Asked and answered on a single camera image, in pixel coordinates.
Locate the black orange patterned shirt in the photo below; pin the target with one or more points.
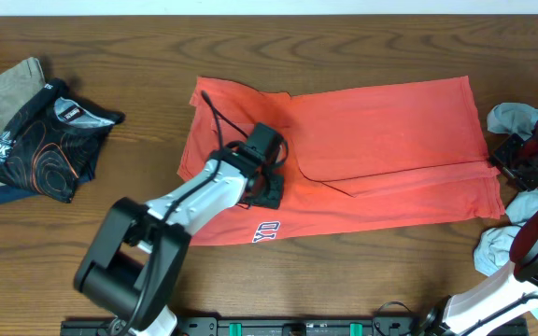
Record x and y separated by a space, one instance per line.
52 141

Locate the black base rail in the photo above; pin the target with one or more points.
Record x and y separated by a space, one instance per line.
210 326

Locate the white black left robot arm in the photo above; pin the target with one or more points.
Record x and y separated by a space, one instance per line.
132 264

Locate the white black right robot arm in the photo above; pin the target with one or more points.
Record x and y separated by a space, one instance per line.
513 290

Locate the light blue t-shirt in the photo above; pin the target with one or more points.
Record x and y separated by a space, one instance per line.
492 252

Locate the red t-shirt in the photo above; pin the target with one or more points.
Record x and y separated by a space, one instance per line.
359 159

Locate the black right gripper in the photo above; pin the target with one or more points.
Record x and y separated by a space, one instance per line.
502 158

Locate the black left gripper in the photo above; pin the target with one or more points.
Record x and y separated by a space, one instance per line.
275 202

